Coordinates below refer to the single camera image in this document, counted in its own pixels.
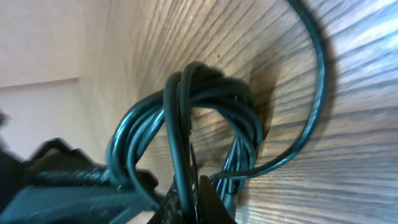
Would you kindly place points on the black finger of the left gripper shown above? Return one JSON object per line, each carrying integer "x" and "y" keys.
{"x": 60, "y": 184}

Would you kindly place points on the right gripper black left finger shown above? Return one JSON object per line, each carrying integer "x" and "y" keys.
{"x": 170, "y": 211}

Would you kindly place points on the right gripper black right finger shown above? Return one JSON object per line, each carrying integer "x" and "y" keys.
{"x": 211, "y": 210}

